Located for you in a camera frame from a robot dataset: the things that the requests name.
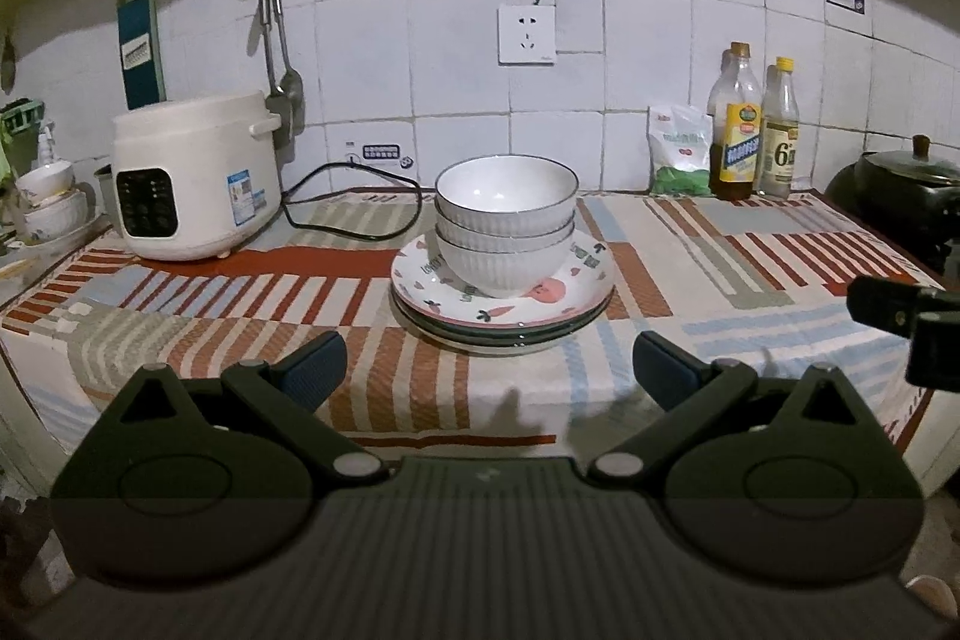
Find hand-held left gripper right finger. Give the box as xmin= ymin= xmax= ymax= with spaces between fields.
xmin=581 ymin=331 xmax=893 ymax=488

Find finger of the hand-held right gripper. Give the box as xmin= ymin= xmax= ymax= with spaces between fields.
xmin=847 ymin=275 xmax=960 ymax=390

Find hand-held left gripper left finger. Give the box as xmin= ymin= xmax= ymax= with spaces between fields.
xmin=82 ymin=331 xmax=391 ymax=488

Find patterned ceramic plate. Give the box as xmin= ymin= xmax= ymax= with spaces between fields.
xmin=390 ymin=233 xmax=617 ymax=327

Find white plate with sun print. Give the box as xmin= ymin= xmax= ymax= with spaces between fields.
xmin=388 ymin=287 xmax=613 ymax=355

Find blue plate with egg print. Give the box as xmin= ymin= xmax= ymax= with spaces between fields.
xmin=394 ymin=291 xmax=613 ymax=338

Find white ribbed bowl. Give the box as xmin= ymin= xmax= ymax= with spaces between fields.
xmin=435 ymin=155 xmax=580 ymax=235
xmin=435 ymin=211 xmax=577 ymax=253
xmin=436 ymin=231 xmax=575 ymax=301

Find black wok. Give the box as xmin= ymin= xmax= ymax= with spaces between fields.
xmin=823 ymin=149 xmax=960 ymax=275

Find striped tablecloth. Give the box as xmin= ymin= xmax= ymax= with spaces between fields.
xmin=0 ymin=186 xmax=947 ymax=461

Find glass pot lid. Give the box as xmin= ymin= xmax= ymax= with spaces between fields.
xmin=855 ymin=134 xmax=960 ymax=188

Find vinegar bottle yellow cap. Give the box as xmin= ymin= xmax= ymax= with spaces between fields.
xmin=757 ymin=56 xmax=800 ymax=199

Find cooking wine bottle yellow label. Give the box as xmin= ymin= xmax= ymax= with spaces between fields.
xmin=709 ymin=41 xmax=764 ymax=203

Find white and green salt bag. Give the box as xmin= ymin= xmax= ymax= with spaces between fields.
xmin=647 ymin=104 xmax=713 ymax=197

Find white rice cooker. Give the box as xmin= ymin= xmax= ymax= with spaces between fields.
xmin=111 ymin=90 xmax=284 ymax=263

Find metal spatula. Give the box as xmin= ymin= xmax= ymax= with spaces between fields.
xmin=259 ymin=0 xmax=292 ymax=155

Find metal cup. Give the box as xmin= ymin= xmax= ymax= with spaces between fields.
xmin=94 ymin=164 xmax=123 ymax=222

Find clear glass bottle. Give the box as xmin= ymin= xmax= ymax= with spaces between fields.
xmin=706 ymin=50 xmax=732 ymax=121

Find dish tray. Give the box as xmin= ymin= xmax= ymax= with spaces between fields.
xmin=0 ymin=212 xmax=115 ymax=283

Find small patterned bowl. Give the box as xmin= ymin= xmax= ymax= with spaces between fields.
xmin=22 ymin=190 xmax=92 ymax=244
xmin=15 ymin=160 xmax=77 ymax=199

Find small spray bottle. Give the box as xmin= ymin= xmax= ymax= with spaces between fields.
xmin=36 ymin=119 xmax=62 ymax=169

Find blue and green grater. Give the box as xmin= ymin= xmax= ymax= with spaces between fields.
xmin=116 ymin=0 xmax=168 ymax=112

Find green container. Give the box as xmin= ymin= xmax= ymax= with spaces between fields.
xmin=0 ymin=98 xmax=47 ymax=177

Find black rice cooker power cable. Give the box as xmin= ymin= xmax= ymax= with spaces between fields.
xmin=281 ymin=161 xmax=425 ymax=244

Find white wall socket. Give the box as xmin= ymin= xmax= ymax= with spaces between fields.
xmin=498 ymin=4 xmax=557 ymax=66

